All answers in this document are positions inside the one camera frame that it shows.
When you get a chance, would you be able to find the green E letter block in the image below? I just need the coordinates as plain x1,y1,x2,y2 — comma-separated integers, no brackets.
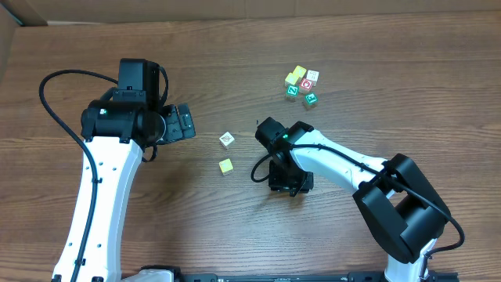
302,92,319,110

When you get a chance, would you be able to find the red letter block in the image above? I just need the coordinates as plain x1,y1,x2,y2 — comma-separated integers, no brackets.
298,78,313,95

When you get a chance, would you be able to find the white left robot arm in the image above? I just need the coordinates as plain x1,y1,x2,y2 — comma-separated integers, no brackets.
52,59,196,281

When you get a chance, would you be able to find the white leaf picture block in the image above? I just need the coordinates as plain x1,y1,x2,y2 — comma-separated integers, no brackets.
219,132,235,150

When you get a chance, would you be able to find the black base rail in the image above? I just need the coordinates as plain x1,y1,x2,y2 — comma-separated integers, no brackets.
121,265,460,282

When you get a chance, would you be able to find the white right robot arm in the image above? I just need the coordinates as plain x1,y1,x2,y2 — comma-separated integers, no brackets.
255,117,457,281

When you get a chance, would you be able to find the green Z letter block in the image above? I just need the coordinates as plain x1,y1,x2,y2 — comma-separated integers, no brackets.
285,85,298,102

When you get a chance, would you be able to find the yellow lone block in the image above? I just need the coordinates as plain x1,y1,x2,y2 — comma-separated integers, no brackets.
218,158,234,175

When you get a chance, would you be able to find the yellow block near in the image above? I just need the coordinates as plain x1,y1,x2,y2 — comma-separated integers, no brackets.
284,73,300,87

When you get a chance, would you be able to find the plain white wooden block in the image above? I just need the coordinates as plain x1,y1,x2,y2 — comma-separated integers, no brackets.
305,70,319,86

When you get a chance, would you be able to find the yellow block far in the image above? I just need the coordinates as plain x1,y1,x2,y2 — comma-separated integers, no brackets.
293,65,307,79

